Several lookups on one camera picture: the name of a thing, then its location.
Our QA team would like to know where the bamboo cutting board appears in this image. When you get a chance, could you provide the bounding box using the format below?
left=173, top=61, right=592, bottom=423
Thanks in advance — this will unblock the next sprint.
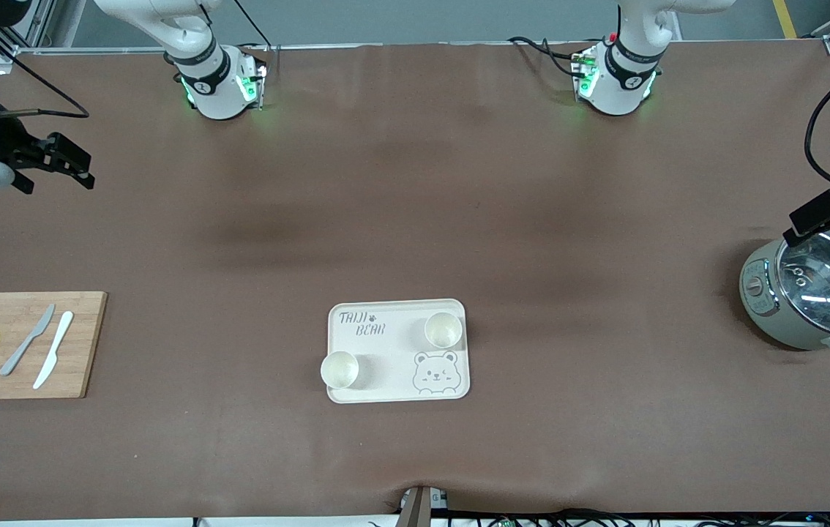
left=0, top=291, right=108, bottom=400

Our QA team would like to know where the right base plate green light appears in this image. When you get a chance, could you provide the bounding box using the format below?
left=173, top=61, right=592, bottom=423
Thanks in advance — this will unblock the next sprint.
left=237, top=47, right=268, bottom=112

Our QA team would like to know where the base plate green light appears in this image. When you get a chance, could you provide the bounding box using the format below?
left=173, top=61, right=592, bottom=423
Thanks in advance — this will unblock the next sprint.
left=237, top=47, right=268, bottom=112
left=571, top=42, right=602, bottom=101

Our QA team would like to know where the black left base cable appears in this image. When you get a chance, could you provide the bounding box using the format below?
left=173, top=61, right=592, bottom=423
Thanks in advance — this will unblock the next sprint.
left=507, top=36, right=586, bottom=78

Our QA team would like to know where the grey plastic knife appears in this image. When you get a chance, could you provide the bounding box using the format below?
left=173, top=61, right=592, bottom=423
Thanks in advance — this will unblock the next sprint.
left=0, top=304, right=56, bottom=377

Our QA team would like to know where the white plastic knife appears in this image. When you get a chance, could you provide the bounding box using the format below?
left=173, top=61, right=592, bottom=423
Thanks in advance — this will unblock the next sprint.
left=32, top=310, right=75, bottom=390

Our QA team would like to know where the grey table edge clamp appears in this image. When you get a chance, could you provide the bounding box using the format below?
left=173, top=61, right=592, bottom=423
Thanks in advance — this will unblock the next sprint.
left=395, top=485, right=449, bottom=527

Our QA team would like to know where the cream bear print tray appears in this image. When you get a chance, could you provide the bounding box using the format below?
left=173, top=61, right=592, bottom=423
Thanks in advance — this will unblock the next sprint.
left=326, top=299, right=471, bottom=405

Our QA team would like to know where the left base plate green light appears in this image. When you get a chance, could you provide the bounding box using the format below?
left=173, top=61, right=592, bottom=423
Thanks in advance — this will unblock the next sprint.
left=571, top=42, right=602, bottom=101

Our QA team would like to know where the white IKEA cup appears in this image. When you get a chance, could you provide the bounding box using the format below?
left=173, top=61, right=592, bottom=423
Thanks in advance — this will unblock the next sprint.
left=320, top=351, right=362, bottom=390
left=424, top=311, right=465, bottom=349

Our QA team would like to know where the grey electric cooking pot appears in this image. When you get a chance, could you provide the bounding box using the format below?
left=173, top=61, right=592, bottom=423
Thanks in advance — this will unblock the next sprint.
left=739, top=225, right=830, bottom=359

